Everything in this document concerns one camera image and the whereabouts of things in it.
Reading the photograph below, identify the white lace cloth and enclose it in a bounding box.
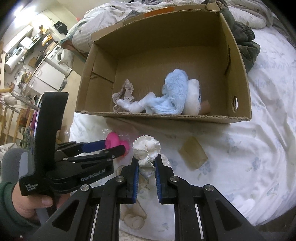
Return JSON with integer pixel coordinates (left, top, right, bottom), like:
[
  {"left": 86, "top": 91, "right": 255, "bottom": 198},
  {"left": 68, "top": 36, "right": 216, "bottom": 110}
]
[{"left": 132, "top": 135, "right": 161, "bottom": 180}]

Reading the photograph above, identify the camouflage jacket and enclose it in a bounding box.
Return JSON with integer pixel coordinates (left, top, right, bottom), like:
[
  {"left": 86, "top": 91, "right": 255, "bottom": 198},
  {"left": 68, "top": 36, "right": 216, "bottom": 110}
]
[{"left": 202, "top": 1, "right": 260, "bottom": 73}]

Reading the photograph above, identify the brown cardboard box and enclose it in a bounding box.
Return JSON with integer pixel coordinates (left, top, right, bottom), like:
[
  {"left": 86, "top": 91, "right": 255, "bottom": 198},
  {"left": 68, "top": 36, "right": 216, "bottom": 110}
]
[{"left": 76, "top": 3, "right": 252, "bottom": 123}]

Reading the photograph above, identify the dark green forearm sleeve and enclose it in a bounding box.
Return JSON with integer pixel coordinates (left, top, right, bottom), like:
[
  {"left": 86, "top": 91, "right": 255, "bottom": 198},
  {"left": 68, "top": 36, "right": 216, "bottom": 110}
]
[{"left": 1, "top": 182, "right": 40, "bottom": 240}]

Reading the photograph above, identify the clear plastic wrapper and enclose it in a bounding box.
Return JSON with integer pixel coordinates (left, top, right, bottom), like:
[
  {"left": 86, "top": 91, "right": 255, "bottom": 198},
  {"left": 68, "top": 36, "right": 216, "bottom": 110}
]
[{"left": 101, "top": 128, "right": 123, "bottom": 139}]

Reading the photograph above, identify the person left hand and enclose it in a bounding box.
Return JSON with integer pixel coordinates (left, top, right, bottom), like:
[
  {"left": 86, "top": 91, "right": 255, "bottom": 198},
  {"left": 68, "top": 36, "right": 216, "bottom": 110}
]
[{"left": 11, "top": 182, "right": 70, "bottom": 219}]

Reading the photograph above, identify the white checkered quilt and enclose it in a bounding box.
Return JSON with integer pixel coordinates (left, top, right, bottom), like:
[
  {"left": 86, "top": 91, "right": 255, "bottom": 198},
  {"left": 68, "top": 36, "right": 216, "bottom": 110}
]
[{"left": 60, "top": 1, "right": 273, "bottom": 53}]

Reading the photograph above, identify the white sock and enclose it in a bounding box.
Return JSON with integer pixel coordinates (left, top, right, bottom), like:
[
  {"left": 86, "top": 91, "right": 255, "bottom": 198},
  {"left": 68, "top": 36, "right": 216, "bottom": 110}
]
[{"left": 116, "top": 92, "right": 156, "bottom": 113}]

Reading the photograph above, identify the pink silicone cup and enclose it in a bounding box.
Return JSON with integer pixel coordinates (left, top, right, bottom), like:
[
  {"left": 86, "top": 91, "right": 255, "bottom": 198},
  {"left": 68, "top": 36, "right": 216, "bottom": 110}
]
[{"left": 105, "top": 132, "right": 130, "bottom": 156}]

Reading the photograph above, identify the white floral bed sheet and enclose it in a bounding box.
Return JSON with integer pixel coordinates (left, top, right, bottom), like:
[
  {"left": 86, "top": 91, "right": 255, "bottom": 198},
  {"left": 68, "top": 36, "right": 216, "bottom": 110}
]
[{"left": 70, "top": 27, "right": 295, "bottom": 240}]

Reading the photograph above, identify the beige lace scrunchie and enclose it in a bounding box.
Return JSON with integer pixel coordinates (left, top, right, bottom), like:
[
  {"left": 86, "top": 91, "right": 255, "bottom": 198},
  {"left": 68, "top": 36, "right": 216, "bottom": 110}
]
[{"left": 112, "top": 79, "right": 134, "bottom": 113}]

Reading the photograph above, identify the white washing machine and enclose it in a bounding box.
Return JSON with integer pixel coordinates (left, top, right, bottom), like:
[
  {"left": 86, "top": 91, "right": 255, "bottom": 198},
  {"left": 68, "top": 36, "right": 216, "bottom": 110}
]
[{"left": 45, "top": 45, "right": 72, "bottom": 77}]

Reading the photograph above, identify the tan cardboard tube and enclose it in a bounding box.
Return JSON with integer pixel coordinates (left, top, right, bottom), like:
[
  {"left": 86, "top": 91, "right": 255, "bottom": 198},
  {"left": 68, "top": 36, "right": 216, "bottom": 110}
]
[{"left": 199, "top": 100, "right": 211, "bottom": 115}]

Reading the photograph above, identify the light blue fluffy cloth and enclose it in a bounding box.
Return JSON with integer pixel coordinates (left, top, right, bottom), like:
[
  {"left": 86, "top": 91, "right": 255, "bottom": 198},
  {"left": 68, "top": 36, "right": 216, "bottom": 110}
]
[{"left": 145, "top": 69, "right": 188, "bottom": 115}]

